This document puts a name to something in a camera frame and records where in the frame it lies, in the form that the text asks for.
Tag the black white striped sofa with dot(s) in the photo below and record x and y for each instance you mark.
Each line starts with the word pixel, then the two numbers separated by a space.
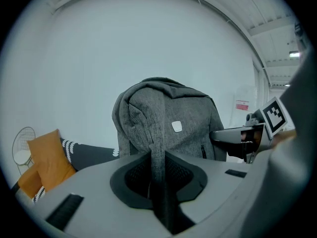
pixel 91 154

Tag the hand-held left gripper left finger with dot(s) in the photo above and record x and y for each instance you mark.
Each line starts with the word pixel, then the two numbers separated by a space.
pixel 99 207

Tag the red white wall sign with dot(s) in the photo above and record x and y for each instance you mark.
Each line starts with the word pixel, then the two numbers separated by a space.
pixel 242 105

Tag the person's brown shirt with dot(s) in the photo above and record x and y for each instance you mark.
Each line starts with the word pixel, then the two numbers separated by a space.
pixel 292 182

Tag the ceiling light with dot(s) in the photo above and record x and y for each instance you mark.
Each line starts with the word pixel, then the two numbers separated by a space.
pixel 294 54

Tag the orange cushion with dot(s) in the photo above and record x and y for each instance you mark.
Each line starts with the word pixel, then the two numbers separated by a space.
pixel 49 155

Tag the person's right forearm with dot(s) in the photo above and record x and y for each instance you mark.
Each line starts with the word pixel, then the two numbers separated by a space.
pixel 284 137

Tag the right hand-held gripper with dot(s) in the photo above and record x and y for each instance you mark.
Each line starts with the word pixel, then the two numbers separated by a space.
pixel 275 115

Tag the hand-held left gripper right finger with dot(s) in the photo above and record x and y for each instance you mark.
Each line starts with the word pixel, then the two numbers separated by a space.
pixel 223 195

